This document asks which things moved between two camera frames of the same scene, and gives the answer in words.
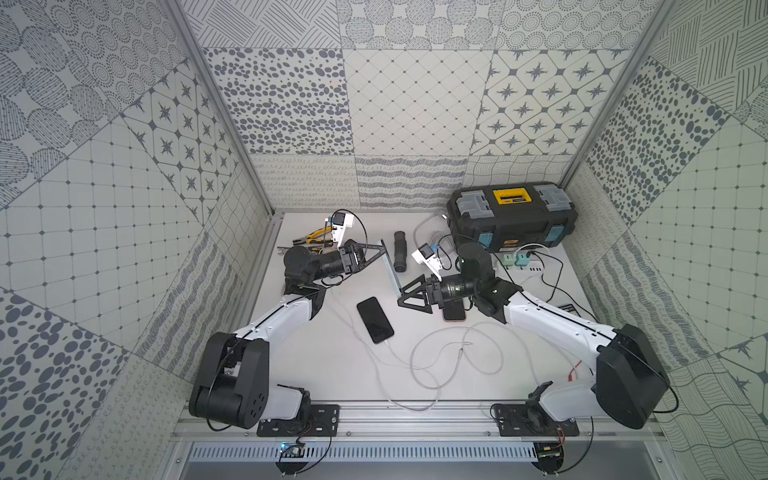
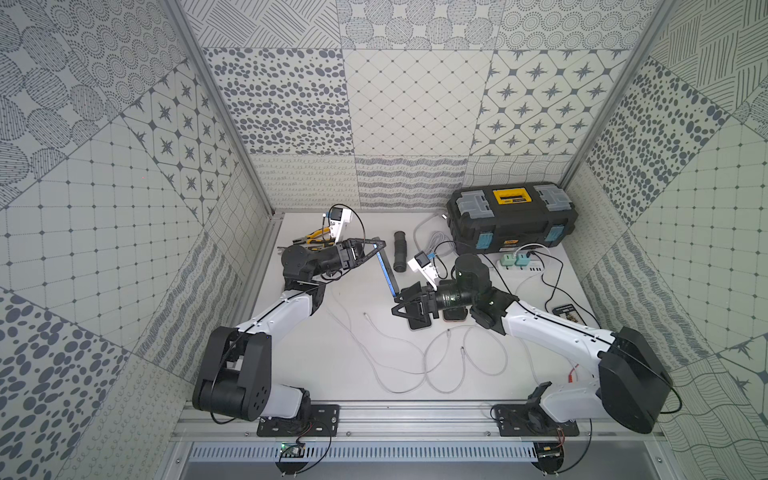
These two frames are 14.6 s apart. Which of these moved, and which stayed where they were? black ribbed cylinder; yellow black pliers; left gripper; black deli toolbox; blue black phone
Moved: blue black phone
Stayed: yellow black pliers; black ribbed cylinder; left gripper; black deli toolbox
